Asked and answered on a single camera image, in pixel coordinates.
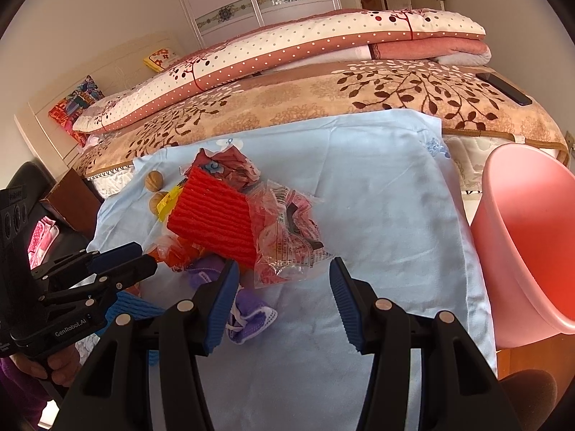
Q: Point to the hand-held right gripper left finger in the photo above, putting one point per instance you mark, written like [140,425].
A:
[222,309]

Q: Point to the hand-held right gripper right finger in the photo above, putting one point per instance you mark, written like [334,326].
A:
[346,305]

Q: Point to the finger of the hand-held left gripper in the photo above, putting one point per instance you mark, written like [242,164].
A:
[117,253]
[130,276]

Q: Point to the pink plastic bin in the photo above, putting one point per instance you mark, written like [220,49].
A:
[530,233]

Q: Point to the person's left forearm purple sleeve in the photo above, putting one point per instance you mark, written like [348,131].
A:
[13,390]

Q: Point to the person's left hand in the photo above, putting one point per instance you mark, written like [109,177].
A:
[63,368]

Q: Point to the blue ribbed cloth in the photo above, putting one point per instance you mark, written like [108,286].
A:
[130,307]

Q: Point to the walnut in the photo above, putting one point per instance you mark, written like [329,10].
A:
[152,180]
[157,203]

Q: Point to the yellow wrapper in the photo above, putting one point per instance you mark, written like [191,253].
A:
[170,202]

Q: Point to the brown wooden nightstand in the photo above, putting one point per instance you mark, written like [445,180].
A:
[67,197]

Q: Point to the pink bag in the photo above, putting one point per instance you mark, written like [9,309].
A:
[42,238]

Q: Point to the light blue cloth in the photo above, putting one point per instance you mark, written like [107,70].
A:
[359,215]

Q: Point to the clear plastic wrapper red print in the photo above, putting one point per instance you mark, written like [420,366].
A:
[287,233]

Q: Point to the red knitted cloth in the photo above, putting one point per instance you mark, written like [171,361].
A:
[211,215]

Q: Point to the crumpled red and white paper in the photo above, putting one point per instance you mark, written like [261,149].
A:
[233,166]

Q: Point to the colourful patterned pillow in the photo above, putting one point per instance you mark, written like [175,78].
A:
[74,103]

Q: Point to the wooden stool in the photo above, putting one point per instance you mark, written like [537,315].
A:
[530,359]

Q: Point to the cream headboard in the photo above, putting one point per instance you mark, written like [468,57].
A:
[125,58]

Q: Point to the yellow patterned pillow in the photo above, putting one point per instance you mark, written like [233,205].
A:
[161,59]

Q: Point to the brown leaf-print blanket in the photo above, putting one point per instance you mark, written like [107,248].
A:
[314,94]

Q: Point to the polka-dot folded quilt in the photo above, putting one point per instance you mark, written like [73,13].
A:
[269,49]

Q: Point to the black smartphone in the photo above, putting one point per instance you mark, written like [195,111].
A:
[503,87]

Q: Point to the pink folded blanket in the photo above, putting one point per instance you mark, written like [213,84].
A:
[426,47]

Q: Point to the white folded blanket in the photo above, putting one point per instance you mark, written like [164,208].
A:
[467,59]

